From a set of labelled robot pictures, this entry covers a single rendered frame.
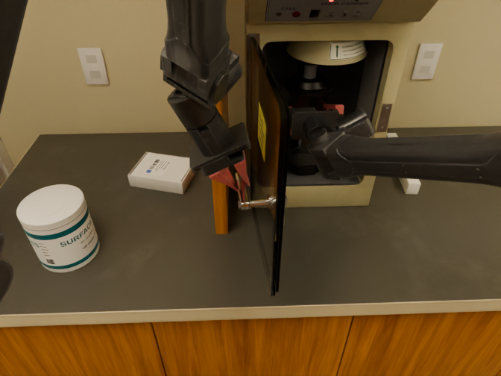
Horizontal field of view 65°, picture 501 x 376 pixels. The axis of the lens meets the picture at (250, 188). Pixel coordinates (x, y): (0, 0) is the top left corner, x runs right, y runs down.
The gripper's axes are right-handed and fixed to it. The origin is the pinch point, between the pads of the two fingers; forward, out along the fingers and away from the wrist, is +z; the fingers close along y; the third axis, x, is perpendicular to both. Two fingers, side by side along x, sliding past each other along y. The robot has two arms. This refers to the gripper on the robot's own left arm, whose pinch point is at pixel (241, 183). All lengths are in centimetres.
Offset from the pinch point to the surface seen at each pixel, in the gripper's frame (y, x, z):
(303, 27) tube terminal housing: -21.1, -21.2, -11.9
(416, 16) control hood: -39.6, -15.4, -6.8
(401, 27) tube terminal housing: -38.2, -19.5, -3.9
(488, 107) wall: -75, -57, 57
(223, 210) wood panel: 10.2, -13.5, 15.7
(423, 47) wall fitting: -58, -59, 26
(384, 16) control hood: -34.4, -16.1, -9.0
